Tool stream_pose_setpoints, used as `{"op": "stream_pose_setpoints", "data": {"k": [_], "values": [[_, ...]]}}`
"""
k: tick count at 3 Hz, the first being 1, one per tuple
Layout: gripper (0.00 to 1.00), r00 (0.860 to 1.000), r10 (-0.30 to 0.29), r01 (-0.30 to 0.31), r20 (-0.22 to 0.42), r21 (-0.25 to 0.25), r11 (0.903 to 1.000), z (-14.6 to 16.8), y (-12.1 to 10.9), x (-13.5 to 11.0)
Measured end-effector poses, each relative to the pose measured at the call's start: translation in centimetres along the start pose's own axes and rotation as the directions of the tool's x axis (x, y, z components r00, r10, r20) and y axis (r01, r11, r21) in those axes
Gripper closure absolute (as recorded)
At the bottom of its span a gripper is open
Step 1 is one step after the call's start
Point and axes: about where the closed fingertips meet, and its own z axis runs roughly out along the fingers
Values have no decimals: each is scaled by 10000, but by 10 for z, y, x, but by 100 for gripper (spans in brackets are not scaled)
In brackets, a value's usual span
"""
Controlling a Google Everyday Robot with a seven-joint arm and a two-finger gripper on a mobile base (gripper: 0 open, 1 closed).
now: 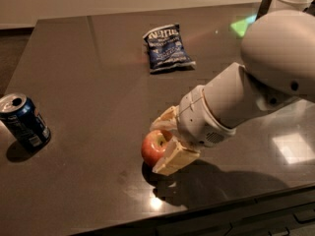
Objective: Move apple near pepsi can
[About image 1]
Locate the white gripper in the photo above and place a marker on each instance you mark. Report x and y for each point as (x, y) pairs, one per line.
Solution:
(197, 117)

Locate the red yellow apple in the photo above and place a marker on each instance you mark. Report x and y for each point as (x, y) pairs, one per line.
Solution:
(154, 145)

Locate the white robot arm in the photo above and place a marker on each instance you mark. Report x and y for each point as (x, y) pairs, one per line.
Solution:
(278, 69)

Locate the blue pepsi can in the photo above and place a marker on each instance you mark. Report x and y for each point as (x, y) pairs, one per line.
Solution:
(19, 114)

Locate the blue chip bag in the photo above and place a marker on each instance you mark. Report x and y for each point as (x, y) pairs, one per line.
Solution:
(166, 50)

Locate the dark box behind container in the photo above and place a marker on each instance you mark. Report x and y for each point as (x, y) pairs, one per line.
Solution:
(263, 8)

